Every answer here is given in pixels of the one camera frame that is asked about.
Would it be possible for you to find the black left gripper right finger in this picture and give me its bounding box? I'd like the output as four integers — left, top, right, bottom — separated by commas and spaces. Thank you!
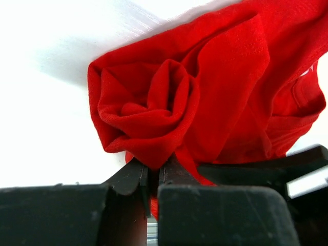
157, 157, 300, 245

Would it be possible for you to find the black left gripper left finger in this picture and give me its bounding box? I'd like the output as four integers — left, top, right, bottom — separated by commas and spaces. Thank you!
1, 160, 150, 245

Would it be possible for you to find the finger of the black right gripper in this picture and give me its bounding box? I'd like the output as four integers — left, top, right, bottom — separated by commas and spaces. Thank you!
197, 145, 327, 187

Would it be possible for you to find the red t shirt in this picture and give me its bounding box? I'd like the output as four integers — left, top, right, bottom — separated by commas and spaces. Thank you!
87, 0, 328, 221

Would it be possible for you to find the aluminium rail frame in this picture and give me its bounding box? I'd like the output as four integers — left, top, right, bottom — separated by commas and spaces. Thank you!
147, 217, 158, 246

